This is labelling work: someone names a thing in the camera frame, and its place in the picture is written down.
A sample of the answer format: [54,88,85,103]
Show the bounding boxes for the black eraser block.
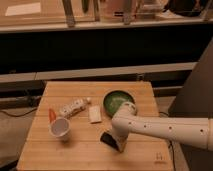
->
[100,132,118,149]

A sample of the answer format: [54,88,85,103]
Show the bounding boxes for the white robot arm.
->
[111,102,213,152]

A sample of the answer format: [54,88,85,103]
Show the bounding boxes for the white ceramic cup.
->
[49,117,70,141]

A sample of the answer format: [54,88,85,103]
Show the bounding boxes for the white rectangular packet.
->
[89,105,102,123]

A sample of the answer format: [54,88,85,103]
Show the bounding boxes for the green bowl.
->
[103,90,135,117]

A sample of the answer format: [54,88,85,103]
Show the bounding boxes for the orange marker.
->
[49,108,56,123]

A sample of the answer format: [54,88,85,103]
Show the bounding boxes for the white paper sheet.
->
[5,2,41,16]

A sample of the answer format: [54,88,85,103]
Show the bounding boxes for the black cable on floor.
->
[0,107,39,118]

